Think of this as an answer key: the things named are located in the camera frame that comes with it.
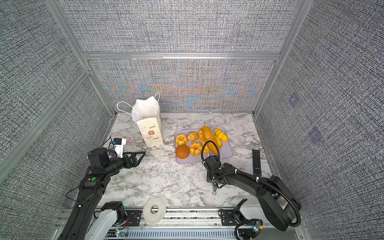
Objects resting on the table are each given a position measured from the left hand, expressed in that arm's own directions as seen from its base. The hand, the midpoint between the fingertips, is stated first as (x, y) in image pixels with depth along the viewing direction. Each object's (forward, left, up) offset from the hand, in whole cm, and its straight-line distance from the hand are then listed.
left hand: (139, 153), depth 76 cm
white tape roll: (-25, -9, -18) cm, 32 cm away
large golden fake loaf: (+17, -39, -11) cm, 44 cm away
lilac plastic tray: (+5, -27, -18) cm, 33 cm away
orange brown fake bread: (+8, -21, -14) cm, 27 cm away
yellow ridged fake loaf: (+21, -49, -15) cm, 55 cm away
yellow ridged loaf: (+15, -46, -14) cm, 50 cm away
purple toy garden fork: (-7, +7, +13) cm, 16 cm away
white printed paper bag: (+31, +1, 0) cm, 31 cm away
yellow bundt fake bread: (+18, -21, -15) cm, 31 cm away
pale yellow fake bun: (+20, -28, -14) cm, 37 cm away
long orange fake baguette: (+17, -35, -15) cm, 42 cm away
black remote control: (-1, -66, -16) cm, 68 cm away
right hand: (-7, -39, -19) cm, 44 cm away
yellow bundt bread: (+10, -30, -15) cm, 35 cm away
